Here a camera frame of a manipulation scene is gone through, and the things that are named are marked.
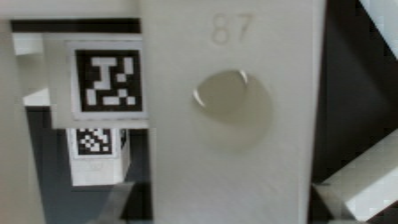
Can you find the white chair seat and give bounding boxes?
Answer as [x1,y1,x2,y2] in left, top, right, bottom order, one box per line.
[12,32,147,129]

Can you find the white short chair leg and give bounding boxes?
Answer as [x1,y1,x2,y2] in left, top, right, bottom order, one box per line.
[65,128,131,186]

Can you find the white chair back frame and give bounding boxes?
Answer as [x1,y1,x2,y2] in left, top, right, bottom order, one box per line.
[0,0,398,224]

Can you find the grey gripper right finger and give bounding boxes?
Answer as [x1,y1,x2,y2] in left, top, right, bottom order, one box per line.
[307,183,355,224]

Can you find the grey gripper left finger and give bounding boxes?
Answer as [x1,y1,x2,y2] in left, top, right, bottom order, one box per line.
[87,182,152,224]

